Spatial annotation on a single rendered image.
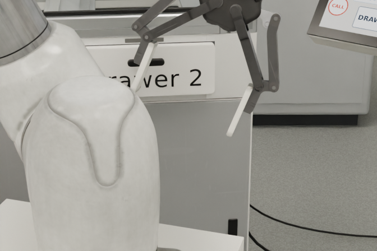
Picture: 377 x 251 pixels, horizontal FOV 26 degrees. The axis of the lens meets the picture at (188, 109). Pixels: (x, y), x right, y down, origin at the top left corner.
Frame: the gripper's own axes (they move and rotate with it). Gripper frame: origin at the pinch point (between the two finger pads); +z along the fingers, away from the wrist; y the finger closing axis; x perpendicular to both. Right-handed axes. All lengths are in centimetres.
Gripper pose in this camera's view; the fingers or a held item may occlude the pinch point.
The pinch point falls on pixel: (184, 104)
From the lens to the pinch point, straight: 105.6
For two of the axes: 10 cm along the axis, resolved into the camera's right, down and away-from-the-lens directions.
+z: -3.8, 8.9, 2.3
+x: -1.5, 1.9, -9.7
